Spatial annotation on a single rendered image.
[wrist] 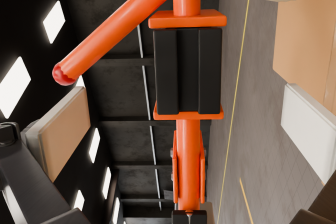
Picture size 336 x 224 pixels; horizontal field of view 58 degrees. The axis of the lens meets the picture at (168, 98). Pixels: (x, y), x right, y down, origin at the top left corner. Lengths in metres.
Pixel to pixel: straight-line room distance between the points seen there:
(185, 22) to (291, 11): 0.23
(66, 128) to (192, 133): 0.13
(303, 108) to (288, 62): 0.26
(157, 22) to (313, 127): 0.13
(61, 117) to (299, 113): 0.13
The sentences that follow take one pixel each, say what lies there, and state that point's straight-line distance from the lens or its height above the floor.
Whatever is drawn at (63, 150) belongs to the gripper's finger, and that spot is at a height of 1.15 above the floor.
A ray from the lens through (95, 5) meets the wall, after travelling 9.84.
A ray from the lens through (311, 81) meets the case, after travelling 0.37.
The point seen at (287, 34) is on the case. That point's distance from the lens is 0.44.
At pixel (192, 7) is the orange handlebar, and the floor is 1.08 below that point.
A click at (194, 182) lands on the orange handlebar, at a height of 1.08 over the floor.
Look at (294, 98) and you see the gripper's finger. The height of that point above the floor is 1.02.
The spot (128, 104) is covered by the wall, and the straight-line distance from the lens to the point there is 12.03.
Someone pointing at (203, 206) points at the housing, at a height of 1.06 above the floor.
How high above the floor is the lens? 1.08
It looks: 3 degrees up
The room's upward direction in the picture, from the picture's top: 91 degrees counter-clockwise
